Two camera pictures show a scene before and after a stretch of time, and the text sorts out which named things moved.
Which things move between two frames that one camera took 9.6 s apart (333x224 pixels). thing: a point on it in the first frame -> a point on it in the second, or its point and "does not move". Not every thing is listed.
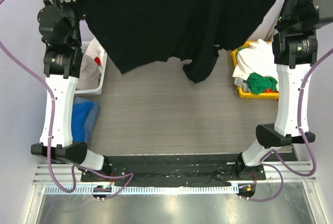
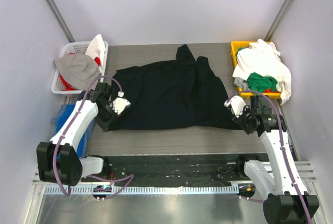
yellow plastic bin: x=265 y=95 does not move
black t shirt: x=189 y=18 -> x=178 y=93
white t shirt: x=258 y=58 does not move
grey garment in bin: x=240 y=82 does not move
